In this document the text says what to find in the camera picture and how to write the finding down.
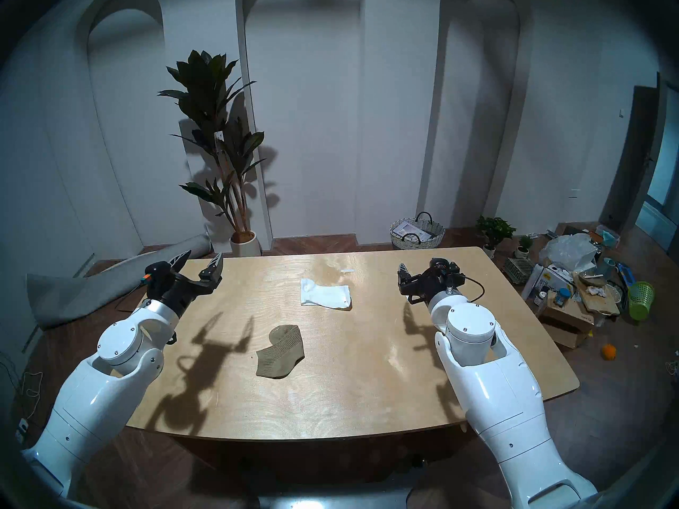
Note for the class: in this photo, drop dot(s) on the tiny potted plant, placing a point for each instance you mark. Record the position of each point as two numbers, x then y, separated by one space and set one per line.
525 244

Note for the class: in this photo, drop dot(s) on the white plant pot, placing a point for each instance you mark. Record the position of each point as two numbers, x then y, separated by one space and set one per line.
245 245

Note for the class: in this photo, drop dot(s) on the white sock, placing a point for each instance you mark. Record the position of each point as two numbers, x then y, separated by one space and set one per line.
326 295

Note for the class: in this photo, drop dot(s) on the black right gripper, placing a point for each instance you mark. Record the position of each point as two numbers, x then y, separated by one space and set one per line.
432 285

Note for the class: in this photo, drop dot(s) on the small bushy potted plant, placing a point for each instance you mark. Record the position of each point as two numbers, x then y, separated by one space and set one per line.
494 229

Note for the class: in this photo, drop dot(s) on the olive ribbed sock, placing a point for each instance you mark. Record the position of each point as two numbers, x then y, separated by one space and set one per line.
281 354

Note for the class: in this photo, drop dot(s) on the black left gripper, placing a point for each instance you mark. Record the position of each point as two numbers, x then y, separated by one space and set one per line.
175 290

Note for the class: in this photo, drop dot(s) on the orange fruit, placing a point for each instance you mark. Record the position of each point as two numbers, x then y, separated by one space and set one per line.
609 352

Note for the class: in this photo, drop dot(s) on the brown cardboard box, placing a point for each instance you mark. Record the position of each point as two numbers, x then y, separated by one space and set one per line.
567 319

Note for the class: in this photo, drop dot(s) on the rolled grey carpet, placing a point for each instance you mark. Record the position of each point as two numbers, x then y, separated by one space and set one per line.
79 296

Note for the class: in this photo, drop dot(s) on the white power strip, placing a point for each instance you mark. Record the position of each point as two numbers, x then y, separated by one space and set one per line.
21 431

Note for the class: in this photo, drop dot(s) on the dark door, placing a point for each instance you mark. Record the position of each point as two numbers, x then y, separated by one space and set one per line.
634 152

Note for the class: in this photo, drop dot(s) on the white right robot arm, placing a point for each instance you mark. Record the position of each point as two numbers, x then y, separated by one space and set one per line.
498 380

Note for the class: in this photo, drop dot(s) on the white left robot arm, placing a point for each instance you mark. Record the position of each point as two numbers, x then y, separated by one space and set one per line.
106 380

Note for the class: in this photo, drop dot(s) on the blue lid jar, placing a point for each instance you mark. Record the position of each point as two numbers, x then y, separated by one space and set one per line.
562 297

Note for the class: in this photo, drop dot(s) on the white plastic bag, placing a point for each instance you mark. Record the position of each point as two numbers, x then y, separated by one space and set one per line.
570 251

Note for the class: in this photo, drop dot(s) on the white printed carton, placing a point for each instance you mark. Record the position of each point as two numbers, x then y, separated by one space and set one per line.
554 277

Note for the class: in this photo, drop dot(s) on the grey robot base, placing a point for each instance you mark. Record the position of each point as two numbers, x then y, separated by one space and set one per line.
334 496

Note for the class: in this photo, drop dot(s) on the green plastic basket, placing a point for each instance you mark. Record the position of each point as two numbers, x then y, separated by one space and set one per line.
640 301

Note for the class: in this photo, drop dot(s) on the tall green leafy plant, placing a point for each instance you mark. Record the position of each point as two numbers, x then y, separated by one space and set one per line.
204 84

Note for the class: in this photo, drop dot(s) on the wooden cutting board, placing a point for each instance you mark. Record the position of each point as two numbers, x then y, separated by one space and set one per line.
599 301

